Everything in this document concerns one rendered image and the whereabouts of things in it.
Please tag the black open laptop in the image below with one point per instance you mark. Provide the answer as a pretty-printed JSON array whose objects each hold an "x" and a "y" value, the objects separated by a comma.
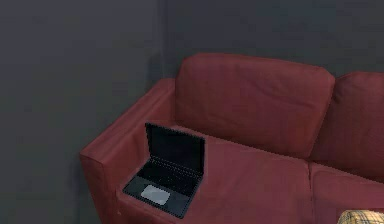
[{"x": 173, "y": 156}]

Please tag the red sofa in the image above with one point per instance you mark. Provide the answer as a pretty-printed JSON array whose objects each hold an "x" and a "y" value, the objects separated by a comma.
[{"x": 253, "y": 110}]

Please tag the yellow checked cushion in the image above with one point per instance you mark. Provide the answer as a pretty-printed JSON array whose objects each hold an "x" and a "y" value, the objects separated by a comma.
[{"x": 361, "y": 218}]

